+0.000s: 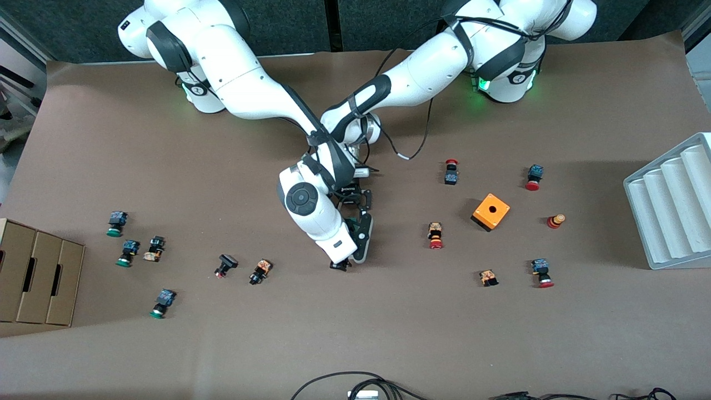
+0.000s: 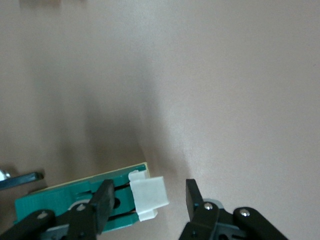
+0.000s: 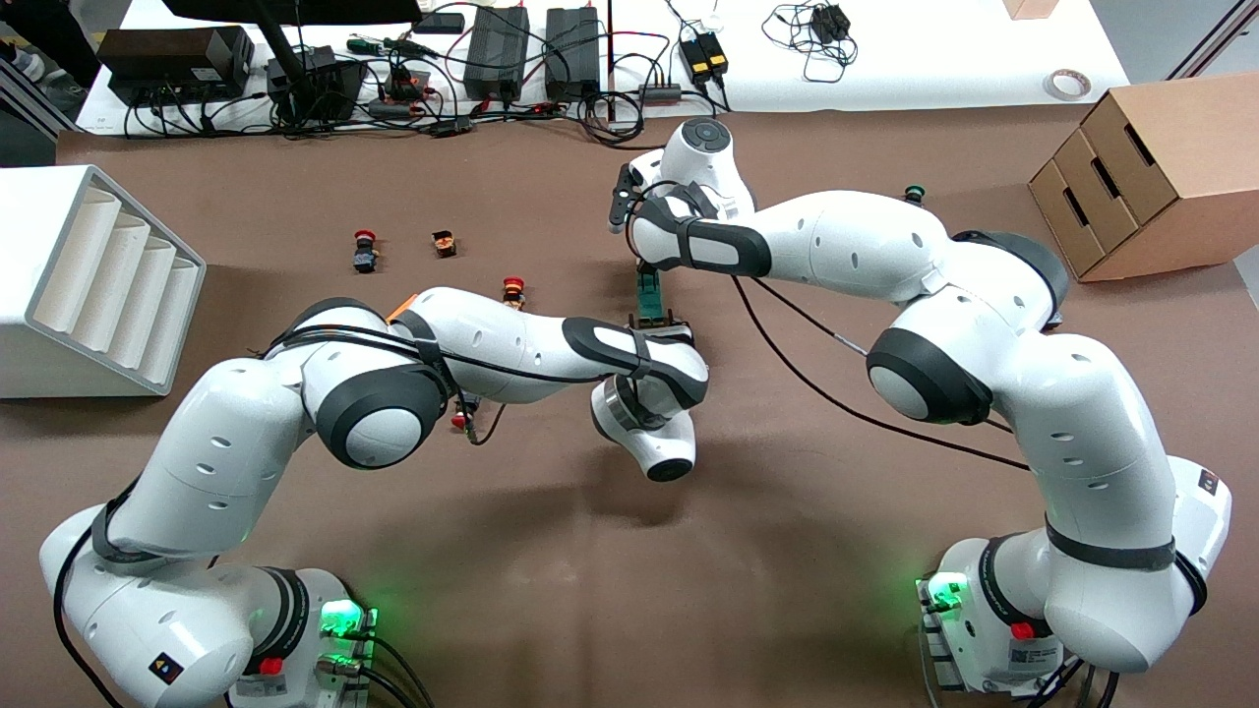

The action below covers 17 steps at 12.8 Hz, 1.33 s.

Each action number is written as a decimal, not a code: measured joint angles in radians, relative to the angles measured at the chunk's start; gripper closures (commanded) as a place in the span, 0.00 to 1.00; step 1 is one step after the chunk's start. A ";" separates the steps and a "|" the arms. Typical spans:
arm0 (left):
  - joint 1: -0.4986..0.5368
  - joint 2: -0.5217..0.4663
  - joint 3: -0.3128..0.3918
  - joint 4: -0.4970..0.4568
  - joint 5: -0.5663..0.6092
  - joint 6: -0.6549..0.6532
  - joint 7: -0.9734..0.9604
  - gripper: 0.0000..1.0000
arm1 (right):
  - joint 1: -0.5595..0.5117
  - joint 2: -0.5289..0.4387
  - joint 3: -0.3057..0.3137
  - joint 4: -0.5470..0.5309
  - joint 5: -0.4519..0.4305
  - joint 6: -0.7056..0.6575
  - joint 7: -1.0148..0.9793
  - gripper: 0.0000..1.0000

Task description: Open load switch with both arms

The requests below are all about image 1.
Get brown table cover sheet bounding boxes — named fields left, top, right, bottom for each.
left=0, top=31, right=711, bottom=400

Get green mushroom button blue block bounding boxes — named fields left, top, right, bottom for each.
left=106, top=211, right=129, bottom=238
left=116, top=239, right=141, bottom=268
left=149, top=288, right=177, bottom=319

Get brown cardboard box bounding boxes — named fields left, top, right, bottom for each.
left=16, top=229, right=63, bottom=325
left=46, top=239, right=86, bottom=327
left=0, top=218, right=37, bottom=323

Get grey grooved plastic tray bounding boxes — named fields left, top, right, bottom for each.
left=623, top=132, right=711, bottom=271

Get grey cabinet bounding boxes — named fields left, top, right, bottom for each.
left=682, top=17, right=711, bottom=101

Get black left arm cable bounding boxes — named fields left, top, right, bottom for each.
left=378, top=47, right=437, bottom=162

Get black flat head switch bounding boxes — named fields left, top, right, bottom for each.
left=214, top=253, right=239, bottom=279

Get black looped cable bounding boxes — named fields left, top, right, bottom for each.
left=290, top=371, right=431, bottom=400

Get orange button enclosure box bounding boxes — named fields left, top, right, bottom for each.
left=471, top=193, right=511, bottom=232

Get black cable bundle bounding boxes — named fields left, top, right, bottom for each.
left=489, top=391, right=598, bottom=400

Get black tangled cables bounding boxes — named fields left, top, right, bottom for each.
left=611, top=387, right=678, bottom=400

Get grey metal frame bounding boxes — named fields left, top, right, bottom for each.
left=0, top=11, right=49, bottom=151

